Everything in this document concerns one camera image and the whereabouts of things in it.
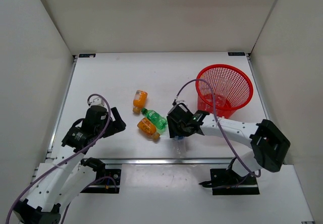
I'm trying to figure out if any green plastic bottle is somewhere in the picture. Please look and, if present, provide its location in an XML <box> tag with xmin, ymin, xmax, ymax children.
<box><xmin>141</xmin><ymin>108</ymin><xmax>168</xmax><ymax>130</ymax></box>

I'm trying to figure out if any blue label water bottle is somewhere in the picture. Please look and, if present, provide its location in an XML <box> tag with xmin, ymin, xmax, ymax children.
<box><xmin>173</xmin><ymin>136</ymin><xmax>187</xmax><ymax>158</ymax></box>

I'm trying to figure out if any orange soda bottle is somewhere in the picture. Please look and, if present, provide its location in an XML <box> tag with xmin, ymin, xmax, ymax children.
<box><xmin>133</xmin><ymin>90</ymin><xmax>148</xmax><ymax>114</ymax></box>
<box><xmin>137</xmin><ymin>118</ymin><xmax>160</xmax><ymax>141</ymax></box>

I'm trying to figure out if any clear plastic bottle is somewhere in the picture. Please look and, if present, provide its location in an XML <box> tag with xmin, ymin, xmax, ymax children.
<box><xmin>214</xmin><ymin>77</ymin><xmax>233</xmax><ymax>107</ymax></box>

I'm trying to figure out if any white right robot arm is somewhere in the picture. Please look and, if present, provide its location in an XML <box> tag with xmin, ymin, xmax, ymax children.
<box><xmin>167</xmin><ymin>103</ymin><xmax>291</xmax><ymax>184</ymax></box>

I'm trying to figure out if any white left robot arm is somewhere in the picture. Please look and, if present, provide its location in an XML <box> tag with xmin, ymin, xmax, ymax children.
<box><xmin>12</xmin><ymin>105</ymin><xmax>126</xmax><ymax>223</ymax></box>

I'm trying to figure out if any left black table label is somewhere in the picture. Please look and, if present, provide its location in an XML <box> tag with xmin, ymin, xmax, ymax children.
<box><xmin>78</xmin><ymin>53</ymin><xmax>96</xmax><ymax>58</ymax></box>

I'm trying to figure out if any black table label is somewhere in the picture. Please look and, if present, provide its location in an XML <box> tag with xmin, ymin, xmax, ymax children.
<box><xmin>228</xmin><ymin>52</ymin><xmax>245</xmax><ymax>57</ymax></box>
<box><xmin>78</xmin><ymin>53</ymin><xmax>96</xmax><ymax>58</ymax></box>

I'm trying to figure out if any red mesh plastic basket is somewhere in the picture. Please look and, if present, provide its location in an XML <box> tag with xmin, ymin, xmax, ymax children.
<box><xmin>195</xmin><ymin>64</ymin><xmax>253</xmax><ymax>119</ymax></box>

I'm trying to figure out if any right black table label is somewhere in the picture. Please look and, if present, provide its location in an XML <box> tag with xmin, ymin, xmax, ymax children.
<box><xmin>228</xmin><ymin>52</ymin><xmax>245</xmax><ymax>57</ymax></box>

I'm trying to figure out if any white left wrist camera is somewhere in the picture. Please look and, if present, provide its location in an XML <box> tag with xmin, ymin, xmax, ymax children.
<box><xmin>87</xmin><ymin>95</ymin><xmax>105</xmax><ymax>107</ymax></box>

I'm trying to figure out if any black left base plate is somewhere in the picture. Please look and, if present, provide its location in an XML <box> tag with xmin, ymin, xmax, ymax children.
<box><xmin>81</xmin><ymin>164</ymin><xmax>122</xmax><ymax>194</ymax></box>

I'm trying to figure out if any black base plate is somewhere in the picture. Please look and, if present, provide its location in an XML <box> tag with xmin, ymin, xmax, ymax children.
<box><xmin>199</xmin><ymin>169</ymin><xmax>260</xmax><ymax>196</ymax></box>
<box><xmin>81</xmin><ymin>164</ymin><xmax>122</xmax><ymax>194</ymax></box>

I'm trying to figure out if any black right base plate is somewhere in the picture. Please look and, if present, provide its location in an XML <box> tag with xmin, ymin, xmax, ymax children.
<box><xmin>199</xmin><ymin>169</ymin><xmax>260</xmax><ymax>196</ymax></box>

